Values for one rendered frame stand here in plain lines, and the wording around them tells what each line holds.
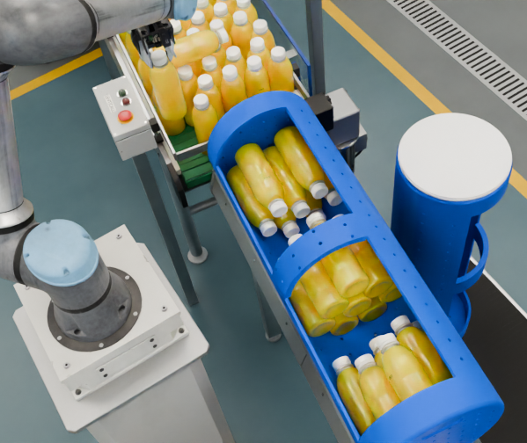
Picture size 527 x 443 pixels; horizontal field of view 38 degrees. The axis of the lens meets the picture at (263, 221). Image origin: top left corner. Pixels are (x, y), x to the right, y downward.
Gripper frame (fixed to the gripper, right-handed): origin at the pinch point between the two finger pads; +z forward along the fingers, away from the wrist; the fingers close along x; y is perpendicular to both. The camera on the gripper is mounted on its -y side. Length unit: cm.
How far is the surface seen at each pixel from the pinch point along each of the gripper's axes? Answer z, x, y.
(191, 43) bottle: 11.9, 11.5, -14.4
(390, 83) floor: 127, 109, -73
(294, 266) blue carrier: 10, 6, 62
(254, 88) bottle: 25.3, 23.9, -3.7
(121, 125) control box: 18.6, -13.8, -2.0
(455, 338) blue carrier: 11, 27, 90
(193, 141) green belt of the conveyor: 38.4, 3.8, -5.6
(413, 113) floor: 127, 109, -53
